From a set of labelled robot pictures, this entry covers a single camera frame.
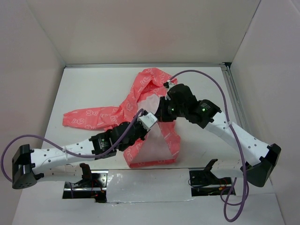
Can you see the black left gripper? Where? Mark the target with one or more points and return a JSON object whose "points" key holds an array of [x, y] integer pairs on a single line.
{"points": [[144, 131]]}

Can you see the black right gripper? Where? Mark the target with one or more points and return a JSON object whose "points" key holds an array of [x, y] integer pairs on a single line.
{"points": [[161, 113]]}

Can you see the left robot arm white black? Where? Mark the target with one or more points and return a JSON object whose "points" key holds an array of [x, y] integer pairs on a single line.
{"points": [[69, 163]]}

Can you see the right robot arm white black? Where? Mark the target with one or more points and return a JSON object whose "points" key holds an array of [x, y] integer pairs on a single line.
{"points": [[260, 158]]}

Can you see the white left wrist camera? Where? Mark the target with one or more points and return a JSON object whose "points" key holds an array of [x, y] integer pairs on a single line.
{"points": [[148, 120]]}

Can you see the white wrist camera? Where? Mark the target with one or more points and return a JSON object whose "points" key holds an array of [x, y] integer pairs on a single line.
{"points": [[169, 84], [148, 120]]}

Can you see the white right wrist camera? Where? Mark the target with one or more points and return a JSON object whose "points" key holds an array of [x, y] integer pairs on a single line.
{"points": [[169, 84]]}

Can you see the aluminium rail right edge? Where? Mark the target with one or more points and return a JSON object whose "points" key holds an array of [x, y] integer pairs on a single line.
{"points": [[234, 97]]}

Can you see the aluminium rail edge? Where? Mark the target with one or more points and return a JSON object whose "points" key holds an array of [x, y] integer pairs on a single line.
{"points": [[149, 65], [234, 97]]}

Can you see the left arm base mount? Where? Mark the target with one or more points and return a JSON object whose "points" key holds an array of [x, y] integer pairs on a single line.
{"points": [[91, 185]]}

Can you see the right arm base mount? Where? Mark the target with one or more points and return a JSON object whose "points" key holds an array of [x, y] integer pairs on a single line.
{"points": [[204, 183]]}

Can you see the aluminium rail back edge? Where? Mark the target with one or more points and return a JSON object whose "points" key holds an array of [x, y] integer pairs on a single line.
{"points": [[149, 65]]}

